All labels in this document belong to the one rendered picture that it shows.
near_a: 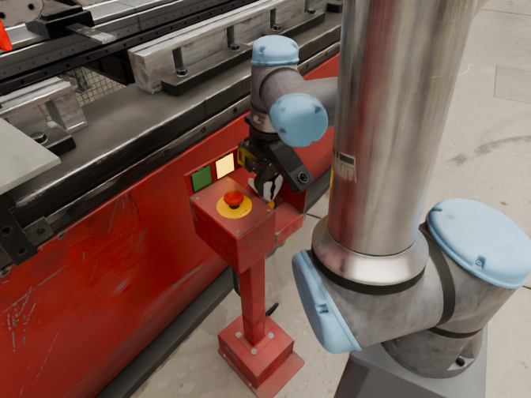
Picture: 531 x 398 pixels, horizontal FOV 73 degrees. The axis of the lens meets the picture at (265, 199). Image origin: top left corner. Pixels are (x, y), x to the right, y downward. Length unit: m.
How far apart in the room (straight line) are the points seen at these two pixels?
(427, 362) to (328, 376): 0.86
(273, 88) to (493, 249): 0.35
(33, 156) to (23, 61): 0.53
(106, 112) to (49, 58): 0.25
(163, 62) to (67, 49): 0.28
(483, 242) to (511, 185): 1.94
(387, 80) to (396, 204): 0.10
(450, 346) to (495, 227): 0.17
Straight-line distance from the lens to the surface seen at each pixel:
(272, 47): 0.60
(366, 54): 0.26
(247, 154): 0.73
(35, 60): 1.10
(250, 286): 0.98
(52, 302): 0.90
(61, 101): 0.84
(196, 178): 0.75
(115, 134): 0.83
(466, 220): 0.46
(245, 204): 0.74
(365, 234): 0.33
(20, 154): 0.60
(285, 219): 0.82
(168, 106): 0.90
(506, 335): 1.70
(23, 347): 0.95
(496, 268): 0.43
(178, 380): 1.41
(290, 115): 0.50
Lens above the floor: 1.30
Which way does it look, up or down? 44 degrees down
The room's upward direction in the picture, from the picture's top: straight up
